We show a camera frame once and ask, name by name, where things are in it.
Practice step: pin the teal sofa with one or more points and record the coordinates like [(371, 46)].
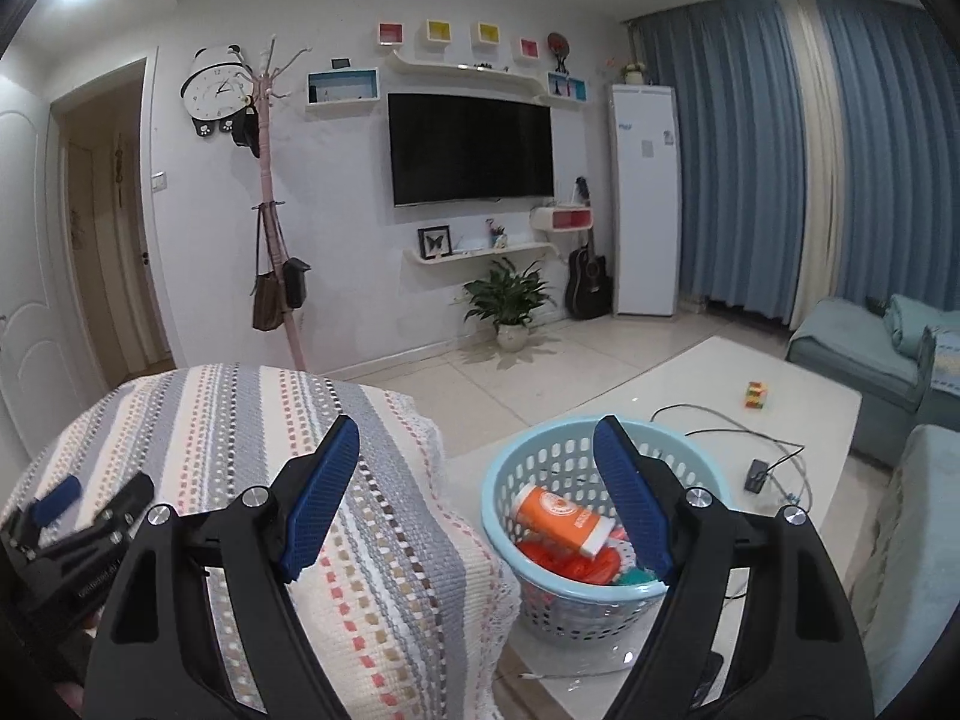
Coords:
[(847, 360)]

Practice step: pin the potted green plant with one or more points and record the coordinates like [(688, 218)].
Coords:
[(506, 296)]

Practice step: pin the small flower pot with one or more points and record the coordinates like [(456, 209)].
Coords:
[(634, 73)]

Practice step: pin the framed butterfly picture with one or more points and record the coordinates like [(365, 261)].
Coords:
[(435, 240)]

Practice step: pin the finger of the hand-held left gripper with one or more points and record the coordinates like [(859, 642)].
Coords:
[(120, 499), (56, 500)]

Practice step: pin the pink coat rack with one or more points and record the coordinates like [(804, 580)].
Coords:
[(268, 165)]

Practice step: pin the patterned cloth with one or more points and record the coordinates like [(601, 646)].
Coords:
[(943, 360)]

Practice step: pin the red white box shelf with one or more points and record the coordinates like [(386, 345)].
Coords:
[(564, 221)]

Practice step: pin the striped woven tablecloth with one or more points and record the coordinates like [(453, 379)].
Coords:
[(225, 420)]

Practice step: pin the white coffee table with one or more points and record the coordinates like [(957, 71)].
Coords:
[(712, 375)]

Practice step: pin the white curved wall shelf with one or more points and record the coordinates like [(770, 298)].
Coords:
[(465, 73), (480, 253)]

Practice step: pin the light blue plastic basket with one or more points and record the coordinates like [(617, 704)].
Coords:
[(570, 615)]

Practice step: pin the black cap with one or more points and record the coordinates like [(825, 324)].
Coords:
[(246, 131)]

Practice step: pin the yellow cube shelf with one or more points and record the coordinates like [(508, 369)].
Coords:
[(487, 32), (439, 31)]

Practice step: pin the small pink figurine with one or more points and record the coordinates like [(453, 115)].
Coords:
[(496, 234)]

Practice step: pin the brown shoulder bag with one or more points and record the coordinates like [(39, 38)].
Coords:
[(266, 300)]

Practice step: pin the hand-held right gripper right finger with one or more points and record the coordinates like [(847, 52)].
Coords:
[(630, 495)]

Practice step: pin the folded teal blanket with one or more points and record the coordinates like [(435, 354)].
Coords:
[(907, 326)]

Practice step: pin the orange white cylindrical bottle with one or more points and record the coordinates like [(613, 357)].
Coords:
[(559, 514)]

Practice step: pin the blue curtain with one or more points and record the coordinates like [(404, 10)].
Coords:
[(720, 165)]

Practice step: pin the red cube shelf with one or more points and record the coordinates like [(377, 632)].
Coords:
[(391, 33), (529, 48)]

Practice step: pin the cream curtain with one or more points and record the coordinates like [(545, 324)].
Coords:
[(814, 165)]

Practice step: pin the panda wall clock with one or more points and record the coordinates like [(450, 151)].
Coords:
[(216, 90)]

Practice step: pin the orange plastic bag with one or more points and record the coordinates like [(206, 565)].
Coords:
[(570, 568)]

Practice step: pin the long blue box shelf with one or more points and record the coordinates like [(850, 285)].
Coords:
[(343, 87)]

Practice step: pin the round fan ornament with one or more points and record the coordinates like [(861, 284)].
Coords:
[(559, 45)]

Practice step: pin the colourful toy block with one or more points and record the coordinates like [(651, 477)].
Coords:
[(756, 394)]

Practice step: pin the black guitar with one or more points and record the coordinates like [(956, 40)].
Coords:
[(589, 277)]

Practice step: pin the small blue box shelf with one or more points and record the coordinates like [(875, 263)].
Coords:
[(566, 85)]

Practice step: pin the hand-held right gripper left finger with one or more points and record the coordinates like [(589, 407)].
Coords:
[(322, 502)]

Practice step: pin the black shoulder bag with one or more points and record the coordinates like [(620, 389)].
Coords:
[(296, 283)]

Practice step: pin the white standing air conditioner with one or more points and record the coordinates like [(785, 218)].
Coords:
[(643, 202)]

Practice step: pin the white door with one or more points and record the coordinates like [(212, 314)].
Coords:
[(30, 277)]

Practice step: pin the black television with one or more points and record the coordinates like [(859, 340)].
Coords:
[(469, 150)]

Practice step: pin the grey green sofa seat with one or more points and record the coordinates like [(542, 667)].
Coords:
[(915, 540)]

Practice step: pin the teal packet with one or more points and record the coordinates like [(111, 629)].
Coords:
[(637, 577)]

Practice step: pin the black power adapter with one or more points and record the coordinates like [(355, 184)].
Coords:
[(757, 475)]

